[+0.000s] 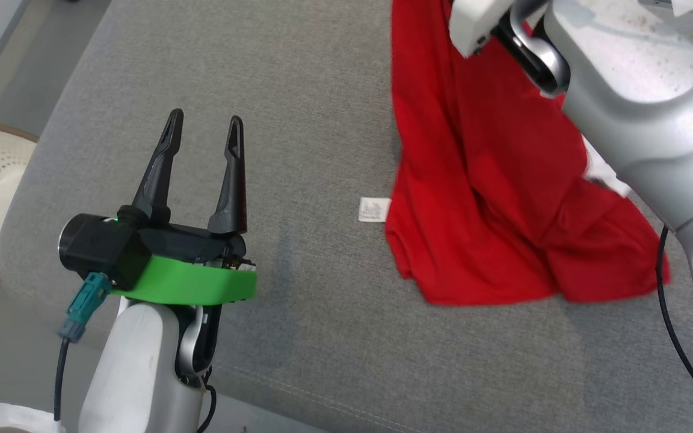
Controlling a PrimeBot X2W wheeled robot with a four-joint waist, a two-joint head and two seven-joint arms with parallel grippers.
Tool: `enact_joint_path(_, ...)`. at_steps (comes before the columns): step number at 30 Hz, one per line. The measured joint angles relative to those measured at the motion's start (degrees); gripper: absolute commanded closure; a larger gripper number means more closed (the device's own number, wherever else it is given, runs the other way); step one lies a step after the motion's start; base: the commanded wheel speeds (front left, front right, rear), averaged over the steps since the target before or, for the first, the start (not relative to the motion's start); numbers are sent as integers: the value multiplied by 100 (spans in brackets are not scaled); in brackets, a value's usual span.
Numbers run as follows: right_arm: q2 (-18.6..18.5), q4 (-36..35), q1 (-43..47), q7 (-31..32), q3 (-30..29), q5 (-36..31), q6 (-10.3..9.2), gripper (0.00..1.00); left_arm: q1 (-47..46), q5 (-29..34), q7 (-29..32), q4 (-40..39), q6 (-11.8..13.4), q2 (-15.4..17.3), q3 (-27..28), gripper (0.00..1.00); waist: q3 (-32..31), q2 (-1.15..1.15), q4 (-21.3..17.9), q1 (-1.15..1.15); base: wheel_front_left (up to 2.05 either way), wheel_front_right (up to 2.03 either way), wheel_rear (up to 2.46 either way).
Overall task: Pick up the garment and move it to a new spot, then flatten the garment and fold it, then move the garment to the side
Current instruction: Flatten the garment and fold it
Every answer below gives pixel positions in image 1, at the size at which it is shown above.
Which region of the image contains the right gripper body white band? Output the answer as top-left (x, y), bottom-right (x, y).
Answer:
top-left (449, 0), bottom-right (531, 58)

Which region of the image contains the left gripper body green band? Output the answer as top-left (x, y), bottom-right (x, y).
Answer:
top-left (58, 213), bottom-right (258, 306)

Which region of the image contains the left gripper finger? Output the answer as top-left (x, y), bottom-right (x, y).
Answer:
top-left (118, 109), bottom-right (184, 226)
top-left (208, 116), bottom-right (248, 235)

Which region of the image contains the red garment with white stripes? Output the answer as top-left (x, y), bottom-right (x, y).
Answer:
top-left (359, 0), bottom-right (671, 306)

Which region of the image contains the grey fabric sofa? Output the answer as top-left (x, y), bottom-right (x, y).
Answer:
top-left (0, 0), bottom-right (693, 433)

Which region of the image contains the white tape flag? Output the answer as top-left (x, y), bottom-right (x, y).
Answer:
top-left (0, 403), bottom-right (66, 433)

